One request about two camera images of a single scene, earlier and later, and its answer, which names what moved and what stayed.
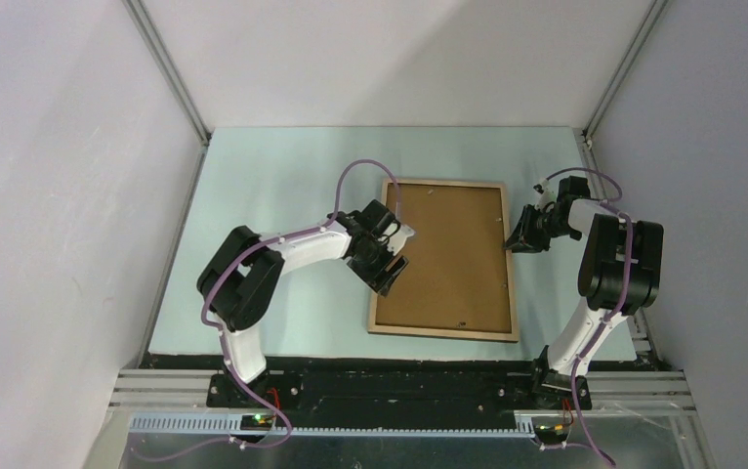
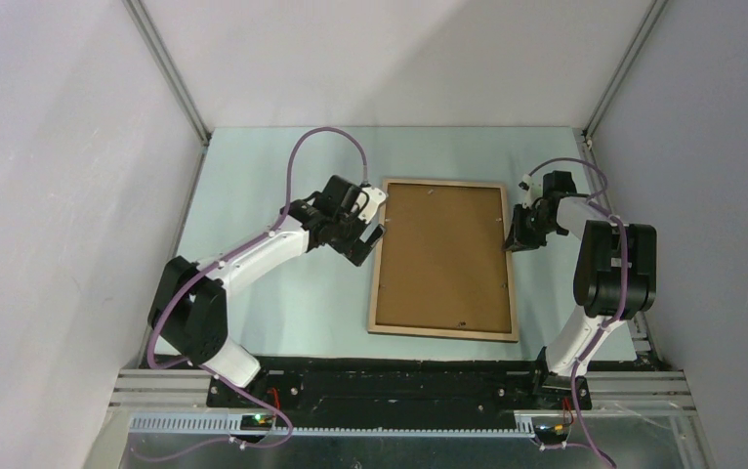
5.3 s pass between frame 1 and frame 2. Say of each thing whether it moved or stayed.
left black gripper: moved
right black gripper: stayed
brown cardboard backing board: stayed
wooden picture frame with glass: stayed
